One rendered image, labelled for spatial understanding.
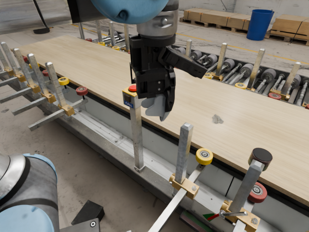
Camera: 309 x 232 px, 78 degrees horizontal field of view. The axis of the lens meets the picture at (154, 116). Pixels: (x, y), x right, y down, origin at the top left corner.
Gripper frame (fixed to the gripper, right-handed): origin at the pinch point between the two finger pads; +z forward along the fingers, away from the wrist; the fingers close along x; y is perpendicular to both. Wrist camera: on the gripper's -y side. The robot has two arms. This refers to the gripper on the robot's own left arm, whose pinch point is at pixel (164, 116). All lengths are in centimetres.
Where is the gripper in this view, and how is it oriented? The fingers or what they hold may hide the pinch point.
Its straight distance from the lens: 48.8
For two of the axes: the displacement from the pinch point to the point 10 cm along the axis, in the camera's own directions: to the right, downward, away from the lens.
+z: 0.0, 7.9, 6.1
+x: 3.0, 5.8, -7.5
